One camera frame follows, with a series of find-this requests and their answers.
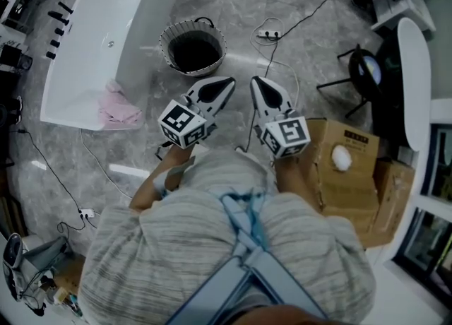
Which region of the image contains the small cardboard box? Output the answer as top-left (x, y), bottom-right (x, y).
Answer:
top-left (358, 156), bottom-right (417, 249)

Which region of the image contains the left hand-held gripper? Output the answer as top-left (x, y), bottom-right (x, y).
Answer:
top-left (157, 76), bottom-right (237, 150)

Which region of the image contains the white bathtub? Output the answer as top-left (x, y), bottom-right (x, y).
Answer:
top-left (39, 0), bottom-right (178, 131)

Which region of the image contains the person's left forearm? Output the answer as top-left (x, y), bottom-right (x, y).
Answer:
top-left (129, 145), bottom-right (197, 212)

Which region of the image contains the grey woven basket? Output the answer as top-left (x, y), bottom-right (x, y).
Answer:
top-left (159, 16), bottom-right (227, 78)

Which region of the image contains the black round folding stand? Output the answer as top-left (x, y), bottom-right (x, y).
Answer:
top-left (315, 42), bottom-right (402, 120)

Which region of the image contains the pink cloth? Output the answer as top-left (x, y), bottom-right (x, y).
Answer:
top-left (96, 78), bottom-right (144, 130)

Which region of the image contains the white handheld device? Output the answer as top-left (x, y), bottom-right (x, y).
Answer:
top-left (1, 232), bottom-right (26, 303)

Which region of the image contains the white low cabinet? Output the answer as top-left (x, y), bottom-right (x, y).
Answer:
top-left (369, 0), bottom-right (437, 41)

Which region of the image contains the large cardboard box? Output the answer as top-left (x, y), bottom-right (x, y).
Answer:
top-left (302, 117), bottom-right (381, 219)

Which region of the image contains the white oval panel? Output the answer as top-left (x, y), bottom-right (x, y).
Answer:
top-left (396, 16), bottom-right (433, 152)

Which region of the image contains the person's right forearm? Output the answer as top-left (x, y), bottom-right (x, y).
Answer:
top-left (272, 153), bottom-right (323, 213)

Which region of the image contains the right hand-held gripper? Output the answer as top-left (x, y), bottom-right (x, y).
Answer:
top-left (249, 76), bottom-right (312, 160)

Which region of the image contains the black mesh bin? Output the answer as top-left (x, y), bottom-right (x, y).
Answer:
top-left (0, 43), bottom-right (35, 73)

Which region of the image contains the blue harness strap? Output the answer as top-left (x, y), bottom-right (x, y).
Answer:
top-left (168, 190), bottom-right (330, 321)

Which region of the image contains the black cable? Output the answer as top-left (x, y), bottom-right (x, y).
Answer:
top-left (280, 0), bottom-right (350, 35)
top-left (234, 36), bottom-right (280, 153)
top-left (9, 127), bottom-right (84, 213)
top-left (56, 216), bottom-right (98, 245)

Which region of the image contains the black framed window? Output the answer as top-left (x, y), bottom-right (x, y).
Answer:
top-left (393, 122), bottom-right (452, 305)

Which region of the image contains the person's grey striped shirt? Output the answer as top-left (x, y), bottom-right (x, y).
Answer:
top-left (76, 147), bottom-right (378, 325)

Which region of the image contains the white fluffy ball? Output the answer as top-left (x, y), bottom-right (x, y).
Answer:
top-left (331, 143), bottom-right (355, 173)

